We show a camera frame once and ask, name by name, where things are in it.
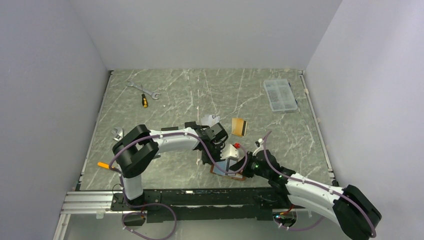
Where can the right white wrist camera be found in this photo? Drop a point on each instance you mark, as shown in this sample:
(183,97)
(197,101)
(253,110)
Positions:
(259,142)

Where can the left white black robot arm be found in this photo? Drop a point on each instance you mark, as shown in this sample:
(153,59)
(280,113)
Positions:
(135,151)

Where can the aluminium rail frame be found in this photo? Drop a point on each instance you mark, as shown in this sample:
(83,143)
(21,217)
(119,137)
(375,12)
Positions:
(96,203)

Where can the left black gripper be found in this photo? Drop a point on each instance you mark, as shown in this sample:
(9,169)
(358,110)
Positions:
(219,146)

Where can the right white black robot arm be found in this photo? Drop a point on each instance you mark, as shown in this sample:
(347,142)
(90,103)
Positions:
(346,206)

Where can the silver open-end wrench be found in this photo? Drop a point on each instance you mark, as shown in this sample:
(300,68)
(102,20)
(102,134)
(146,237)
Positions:
(154,95)

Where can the orange handled screwdriver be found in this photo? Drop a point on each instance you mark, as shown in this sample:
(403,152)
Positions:
(104,165)

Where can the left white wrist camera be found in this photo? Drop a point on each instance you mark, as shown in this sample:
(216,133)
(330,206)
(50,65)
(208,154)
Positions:
(229,152)

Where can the orange credit card stack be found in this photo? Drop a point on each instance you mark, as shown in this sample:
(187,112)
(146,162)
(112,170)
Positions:
(239,127)

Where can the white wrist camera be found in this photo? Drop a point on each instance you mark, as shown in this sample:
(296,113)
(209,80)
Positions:
(229,152)
(259,142)

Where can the clear plastic organizer box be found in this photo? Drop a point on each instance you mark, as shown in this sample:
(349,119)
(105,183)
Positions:
(280,95)

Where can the yellow black screwdriver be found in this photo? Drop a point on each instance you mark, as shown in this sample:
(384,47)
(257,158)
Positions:
(144,101)

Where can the black credit card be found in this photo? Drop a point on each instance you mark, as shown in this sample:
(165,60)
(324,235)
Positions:
(173,128)

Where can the red handled adjustable wrench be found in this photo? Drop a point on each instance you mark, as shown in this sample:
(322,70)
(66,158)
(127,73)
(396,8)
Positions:
(118,133)

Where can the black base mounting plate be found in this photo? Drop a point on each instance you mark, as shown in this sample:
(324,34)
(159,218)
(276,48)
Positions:
(162,205)

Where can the brown leather card holder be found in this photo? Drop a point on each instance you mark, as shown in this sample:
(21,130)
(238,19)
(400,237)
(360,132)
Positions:
(226,166)

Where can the silver striped credit card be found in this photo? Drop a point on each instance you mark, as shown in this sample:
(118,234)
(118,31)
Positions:
(210,120)

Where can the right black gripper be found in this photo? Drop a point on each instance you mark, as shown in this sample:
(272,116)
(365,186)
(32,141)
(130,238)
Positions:
(246,172)

